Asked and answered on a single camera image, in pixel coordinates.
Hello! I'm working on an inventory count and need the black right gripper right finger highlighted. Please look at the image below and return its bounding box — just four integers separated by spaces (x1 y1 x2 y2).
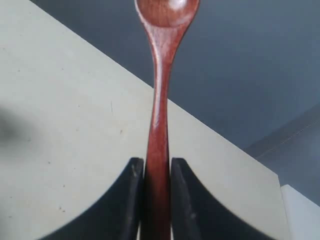
171 158 270 240

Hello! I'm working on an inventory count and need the dark red wooden spoon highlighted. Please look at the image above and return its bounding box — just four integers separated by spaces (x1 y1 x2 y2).
134 0 200 240

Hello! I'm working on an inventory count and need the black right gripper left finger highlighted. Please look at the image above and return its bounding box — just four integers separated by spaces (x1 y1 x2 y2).
42 157 144 240

